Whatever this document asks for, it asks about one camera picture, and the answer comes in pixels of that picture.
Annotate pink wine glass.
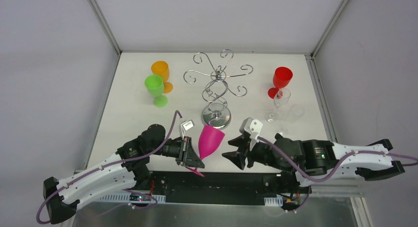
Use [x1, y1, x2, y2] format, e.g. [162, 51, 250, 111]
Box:
[186, 125, 225, 177]

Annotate chrome wine glass rack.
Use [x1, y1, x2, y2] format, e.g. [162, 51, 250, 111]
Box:
[183, 49, 254, 130]

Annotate clear wine glass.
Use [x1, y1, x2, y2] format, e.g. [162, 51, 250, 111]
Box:
[265, 88, 291, 123]
[279, 104, 305, 136]

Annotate green wine glass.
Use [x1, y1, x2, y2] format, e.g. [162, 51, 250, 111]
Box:
[144, 74, 168, 108]

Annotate red wine glass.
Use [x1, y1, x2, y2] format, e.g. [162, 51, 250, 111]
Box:
[268, 66, 293, 99]

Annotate orange wine glass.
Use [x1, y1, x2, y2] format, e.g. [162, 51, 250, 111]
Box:
[151, 61, 174, 94]

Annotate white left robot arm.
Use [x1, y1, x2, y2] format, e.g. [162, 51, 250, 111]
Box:
[43, 124, 205, 225]

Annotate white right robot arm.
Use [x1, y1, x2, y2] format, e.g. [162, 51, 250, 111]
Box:
[222, 132, 405, 193]

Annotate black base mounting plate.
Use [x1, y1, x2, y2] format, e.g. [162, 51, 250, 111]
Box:
[118, 169, 311, 206]

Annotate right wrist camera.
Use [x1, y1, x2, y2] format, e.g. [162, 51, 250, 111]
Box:
[239, 117, 263, 151]

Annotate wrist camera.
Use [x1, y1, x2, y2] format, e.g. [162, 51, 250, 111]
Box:
[239, 117, 263, 151]
[178, 119, 195, 139]

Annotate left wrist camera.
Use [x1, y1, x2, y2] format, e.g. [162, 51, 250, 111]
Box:
[178, 119, 195, 139]

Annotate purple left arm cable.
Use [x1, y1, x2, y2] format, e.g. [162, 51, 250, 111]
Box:
[35, 110, 183, 225]

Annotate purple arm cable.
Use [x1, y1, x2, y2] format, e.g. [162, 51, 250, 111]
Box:
[258, 136, 418, 216]
[35, 110, 183, 225]

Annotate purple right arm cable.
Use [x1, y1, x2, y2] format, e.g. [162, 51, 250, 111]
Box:
[258, 136, 418, 216]

